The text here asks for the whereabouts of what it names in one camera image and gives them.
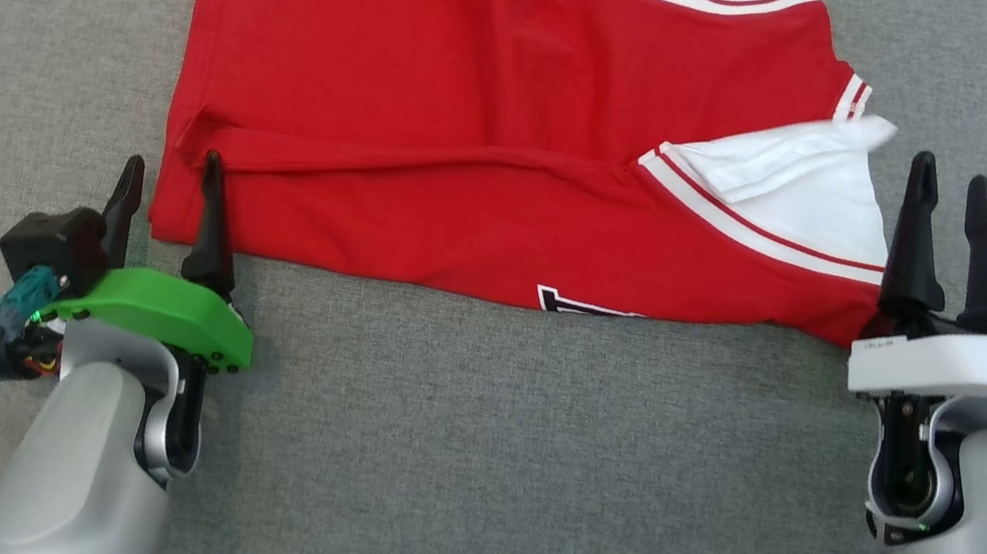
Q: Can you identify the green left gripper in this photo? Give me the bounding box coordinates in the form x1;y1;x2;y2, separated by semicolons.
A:
33;127;286;379

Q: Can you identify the red shirt with white sleeves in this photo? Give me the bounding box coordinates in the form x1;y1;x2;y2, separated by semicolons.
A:
142;0;939;371

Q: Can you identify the grey fabric sofa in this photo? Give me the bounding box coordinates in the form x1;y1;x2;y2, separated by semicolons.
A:
0;0;987;554

